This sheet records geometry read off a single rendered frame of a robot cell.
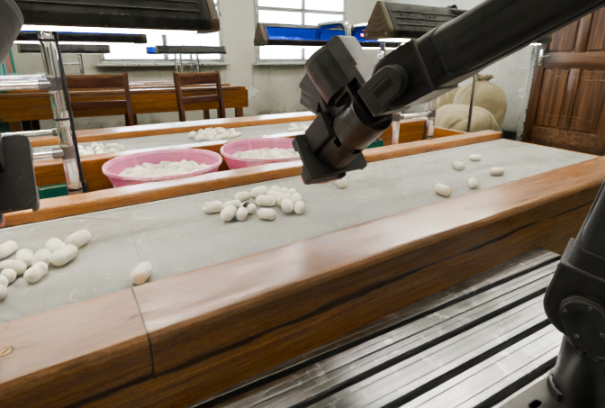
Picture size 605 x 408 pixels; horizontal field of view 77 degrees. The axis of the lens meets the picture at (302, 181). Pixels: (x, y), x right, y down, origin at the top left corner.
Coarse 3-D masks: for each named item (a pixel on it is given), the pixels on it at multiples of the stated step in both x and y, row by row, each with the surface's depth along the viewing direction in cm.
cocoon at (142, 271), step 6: (144, 264) 47; (150, 264) 48; (138, 270) 46; (144, 270) 46; (150, 270) 48; (132, 276) 46; (138, 276) 46; (144, 276) 46; (132, 282) 46; (138, 282) 46
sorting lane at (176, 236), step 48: (480, 144) 122; (528, 144) 122; (336, 192) 79; (384, 192) 79; (432, 192) 79; (0, 240) 58; (96, 240) 58; (144, 240) 58; (192, 240) 58; (240, 240) 58; (288, 240) 58; (48, 288) 46; (96, 288) 46
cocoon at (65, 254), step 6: (66, 246) 51; (72, 246) 52; (54, 252) 50; (60, 252) 50; (66, 252) 51; (72, 252) 51; (54, 258) 49; (60, 258) 50; (66, 258) 50; (72, 258) 52; (54, 264) 50; (60, 264) 50
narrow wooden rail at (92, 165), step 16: (400, 128) 149; (416, 128) 153; (192, 144) 110; (208, 144) 110; (224, 144) 112; (240, 144) 115; (256, 144) 118; (384, 144) 146; (48, 160) 93; (96, 160) 95; (224, 160) 114; (48, 176) 91; (64, 176) 93; (96, 176) 96
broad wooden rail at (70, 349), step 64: (512, 192) 71; (576, 192) 73; (256, 256) 48; (320, 256) 48; (384, 256) 49; (448, 256) 56; (512, 256) 67; (64, 320) 36; (128, 320) 36; (192, 320) 37; (256, 320) 40; (320, 320) 45; (0, 384) 29; (64, 384) 31; (128, 384) 34; (192, 384) 38
